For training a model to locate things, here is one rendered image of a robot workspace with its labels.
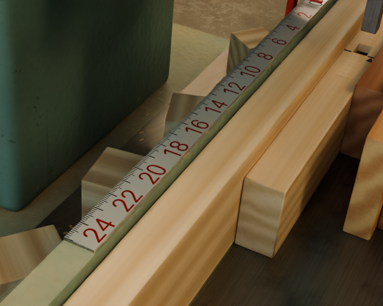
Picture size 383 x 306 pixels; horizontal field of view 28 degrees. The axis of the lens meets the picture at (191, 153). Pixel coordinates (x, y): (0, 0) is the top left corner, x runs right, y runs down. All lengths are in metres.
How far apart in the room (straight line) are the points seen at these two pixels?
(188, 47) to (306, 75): 0.35
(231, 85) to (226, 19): 2.30
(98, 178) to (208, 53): 0.27
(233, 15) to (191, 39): 1.95
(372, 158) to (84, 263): 0.15
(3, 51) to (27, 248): 0.11
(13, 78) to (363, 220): 0.22
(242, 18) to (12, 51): 2.25
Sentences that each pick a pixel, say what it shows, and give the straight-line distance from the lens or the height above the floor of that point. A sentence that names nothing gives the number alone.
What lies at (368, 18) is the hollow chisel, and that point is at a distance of 0.46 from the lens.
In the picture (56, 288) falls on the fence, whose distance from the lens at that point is 0.26.
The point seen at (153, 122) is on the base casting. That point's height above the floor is 0.80.
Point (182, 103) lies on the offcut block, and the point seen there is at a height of 0.83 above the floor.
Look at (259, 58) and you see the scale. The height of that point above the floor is 0.96.
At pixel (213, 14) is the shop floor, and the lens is 2.69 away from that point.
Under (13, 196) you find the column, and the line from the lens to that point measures 0.52.
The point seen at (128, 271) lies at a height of 0.95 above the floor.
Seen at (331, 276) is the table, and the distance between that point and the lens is 0.36.
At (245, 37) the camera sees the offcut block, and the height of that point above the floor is 0.84.
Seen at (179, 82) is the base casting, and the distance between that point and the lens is 0.68.
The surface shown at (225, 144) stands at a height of 0.95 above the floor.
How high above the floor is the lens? 1.14
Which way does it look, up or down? 36 degrees down
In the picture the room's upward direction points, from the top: 5 degrees clockwise
